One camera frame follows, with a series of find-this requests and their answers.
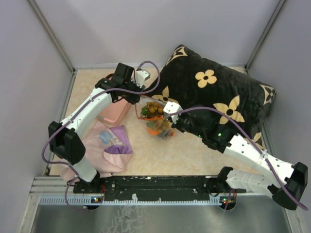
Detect white slotted cable duct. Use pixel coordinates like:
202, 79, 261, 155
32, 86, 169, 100
38, 196, 234, 206

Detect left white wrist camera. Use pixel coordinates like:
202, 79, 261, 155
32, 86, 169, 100
134, 69, 151, 88

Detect clear zip bag orange zipper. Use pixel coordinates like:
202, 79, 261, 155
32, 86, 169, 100
134, 95, 174, 139

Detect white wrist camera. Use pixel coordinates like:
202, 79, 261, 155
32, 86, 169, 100
163, 101, 183, 123
134, 69, 151, 88

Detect black pillow cream flowers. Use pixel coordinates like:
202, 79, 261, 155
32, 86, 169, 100
147, 45, 276, 149

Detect brown longan bunch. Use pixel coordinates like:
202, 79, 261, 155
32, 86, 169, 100
140, 102, 163, 118

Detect pink purple cloth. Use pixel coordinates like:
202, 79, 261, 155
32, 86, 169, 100
59, 121, 134, 183

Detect aluminium frame rail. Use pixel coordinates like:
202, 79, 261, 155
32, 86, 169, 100
30, 175, 294, 196

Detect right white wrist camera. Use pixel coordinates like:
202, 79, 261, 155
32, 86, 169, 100
163, 101, 183, 123

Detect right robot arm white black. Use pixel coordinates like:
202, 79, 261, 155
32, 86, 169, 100
164, 103, 308, 211

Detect orange persimmon with green calyx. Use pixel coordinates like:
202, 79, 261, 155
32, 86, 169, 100
147, 128, 160, 136

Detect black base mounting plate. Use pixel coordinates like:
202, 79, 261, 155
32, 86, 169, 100
73, 175, 231, 201

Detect pink plastic basket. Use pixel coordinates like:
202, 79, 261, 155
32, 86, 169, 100
97, 100, 131, 126

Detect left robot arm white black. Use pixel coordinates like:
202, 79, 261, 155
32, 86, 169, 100
48, 63, 150, 193

